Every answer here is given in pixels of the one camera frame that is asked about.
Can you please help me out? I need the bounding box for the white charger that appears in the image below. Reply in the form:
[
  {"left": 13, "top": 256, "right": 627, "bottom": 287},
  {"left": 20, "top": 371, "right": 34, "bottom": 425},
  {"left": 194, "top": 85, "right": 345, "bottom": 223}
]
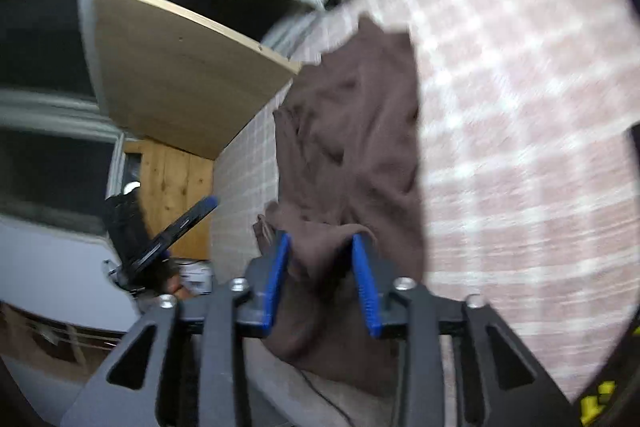
[{"left": 177, "top": 259, "right": 216, "bottom": 295}]

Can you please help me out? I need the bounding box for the brown garment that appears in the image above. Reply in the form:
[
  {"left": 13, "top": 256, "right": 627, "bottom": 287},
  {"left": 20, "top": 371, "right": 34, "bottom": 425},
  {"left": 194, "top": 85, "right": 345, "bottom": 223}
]
[{"left": 252, "top": 17, "right": 428, "bottom": 398}]

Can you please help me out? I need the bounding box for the black garment yellow print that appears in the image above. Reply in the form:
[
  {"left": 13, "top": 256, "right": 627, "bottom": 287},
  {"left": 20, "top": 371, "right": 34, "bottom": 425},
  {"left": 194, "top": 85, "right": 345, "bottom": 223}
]
[{"left": 580, "top": 322, "right": 640, "bottom": 427}]

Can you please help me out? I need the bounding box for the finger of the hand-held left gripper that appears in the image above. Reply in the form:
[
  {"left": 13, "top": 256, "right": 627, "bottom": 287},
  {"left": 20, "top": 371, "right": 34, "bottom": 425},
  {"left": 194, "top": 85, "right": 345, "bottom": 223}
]
[{"left": 142, "top": 194, "right": 220, "bottom": 265}]

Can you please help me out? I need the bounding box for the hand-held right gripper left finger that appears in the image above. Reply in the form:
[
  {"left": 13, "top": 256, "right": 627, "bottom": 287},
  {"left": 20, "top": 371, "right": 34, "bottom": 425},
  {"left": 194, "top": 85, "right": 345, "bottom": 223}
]
[{"left": 60, "top": 231, "right": 292, "bottom": 427}]

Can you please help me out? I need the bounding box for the light wooden board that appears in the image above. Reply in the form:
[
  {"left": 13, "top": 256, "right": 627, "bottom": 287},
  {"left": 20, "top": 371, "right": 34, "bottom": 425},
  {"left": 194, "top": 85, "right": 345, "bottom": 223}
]
[{"left": 92, "top": 0, "right": 303, "bottom": 160}]

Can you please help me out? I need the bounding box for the pink plaid blanket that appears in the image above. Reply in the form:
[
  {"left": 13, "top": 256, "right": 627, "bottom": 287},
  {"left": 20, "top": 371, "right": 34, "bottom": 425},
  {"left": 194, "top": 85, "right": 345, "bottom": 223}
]
[{"left": 210, "top": 0, "right": 640, "bottom": 408}]

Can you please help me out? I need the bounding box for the pine plank panel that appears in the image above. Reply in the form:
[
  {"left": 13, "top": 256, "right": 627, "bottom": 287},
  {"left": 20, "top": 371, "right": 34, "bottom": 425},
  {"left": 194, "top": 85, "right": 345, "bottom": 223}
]
[{"left": 122, "top": 139, "right": 216, "bottom": 260}]

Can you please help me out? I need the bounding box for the person's left hand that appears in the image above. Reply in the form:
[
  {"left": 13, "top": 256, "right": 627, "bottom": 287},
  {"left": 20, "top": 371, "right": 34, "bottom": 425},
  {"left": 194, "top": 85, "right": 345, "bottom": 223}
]
[{"left": 152, "top": 264, "right": 196, "bottom": 300}]

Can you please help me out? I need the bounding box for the thin black cable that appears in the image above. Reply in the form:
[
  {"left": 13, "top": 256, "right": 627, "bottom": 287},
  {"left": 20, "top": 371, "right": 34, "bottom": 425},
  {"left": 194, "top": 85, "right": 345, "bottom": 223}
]
[{"left": 300, "top": 369, "right": 356, "bottom": 427}]

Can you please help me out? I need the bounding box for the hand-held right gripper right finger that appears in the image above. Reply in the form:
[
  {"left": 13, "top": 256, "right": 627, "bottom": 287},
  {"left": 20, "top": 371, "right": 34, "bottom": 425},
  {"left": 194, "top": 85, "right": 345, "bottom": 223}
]
[{"left": 351, "top": 234, "right": 576, "bottom": 427}]

